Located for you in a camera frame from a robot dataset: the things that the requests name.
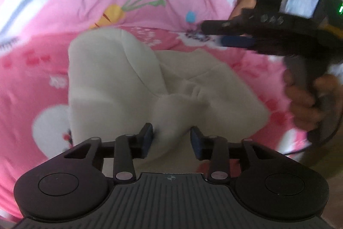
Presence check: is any pink floral bed sheet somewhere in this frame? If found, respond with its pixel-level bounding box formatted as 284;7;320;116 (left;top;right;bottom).
0;25;311;219

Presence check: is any beige zip jacket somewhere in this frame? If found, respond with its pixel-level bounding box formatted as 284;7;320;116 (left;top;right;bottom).
67;28;270;173

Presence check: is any person's right hand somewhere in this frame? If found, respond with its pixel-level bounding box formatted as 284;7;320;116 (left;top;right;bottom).
284;69;340;129

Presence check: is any black cable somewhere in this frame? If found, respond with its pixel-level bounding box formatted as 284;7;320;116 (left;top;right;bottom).
280;122;339;158

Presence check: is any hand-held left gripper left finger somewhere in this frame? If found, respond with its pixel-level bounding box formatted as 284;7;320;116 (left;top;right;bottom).
64;123;154;183

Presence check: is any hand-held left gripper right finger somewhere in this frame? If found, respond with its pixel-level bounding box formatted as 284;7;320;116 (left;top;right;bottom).
190;126;279;183

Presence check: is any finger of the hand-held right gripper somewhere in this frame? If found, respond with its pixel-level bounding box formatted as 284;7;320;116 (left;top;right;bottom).
201;20;243;35
214;35;258;50

